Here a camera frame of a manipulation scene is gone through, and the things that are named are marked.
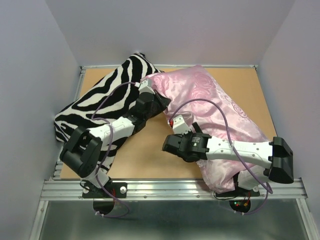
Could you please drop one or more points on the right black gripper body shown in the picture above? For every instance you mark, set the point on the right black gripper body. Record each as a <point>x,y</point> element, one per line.
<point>187,136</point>

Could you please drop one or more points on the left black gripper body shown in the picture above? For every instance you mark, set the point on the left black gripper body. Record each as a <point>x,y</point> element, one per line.
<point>155,108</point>

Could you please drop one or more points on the pink satin rose pillowcase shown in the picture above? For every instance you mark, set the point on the pink satin rose pillowcase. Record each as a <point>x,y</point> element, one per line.
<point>198,97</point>

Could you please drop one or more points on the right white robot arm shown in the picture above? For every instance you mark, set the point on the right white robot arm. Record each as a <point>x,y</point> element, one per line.
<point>272,160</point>

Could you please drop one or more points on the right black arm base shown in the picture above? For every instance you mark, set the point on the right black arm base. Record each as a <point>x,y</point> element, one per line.
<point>237,193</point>

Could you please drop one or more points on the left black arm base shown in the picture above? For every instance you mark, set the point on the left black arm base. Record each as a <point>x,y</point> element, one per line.
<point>116,189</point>

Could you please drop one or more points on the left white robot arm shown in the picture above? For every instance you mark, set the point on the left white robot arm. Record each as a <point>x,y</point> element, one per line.
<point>82,151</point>

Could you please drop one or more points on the zebra striped pillow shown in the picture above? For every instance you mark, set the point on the zebra striped pillow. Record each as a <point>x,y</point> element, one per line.
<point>109,99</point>

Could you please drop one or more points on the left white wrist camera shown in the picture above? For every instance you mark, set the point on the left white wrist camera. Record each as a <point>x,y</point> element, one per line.
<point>145,86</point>

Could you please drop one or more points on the aluminium frame rail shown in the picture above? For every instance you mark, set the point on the aluminium frame rail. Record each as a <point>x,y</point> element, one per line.
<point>161,190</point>

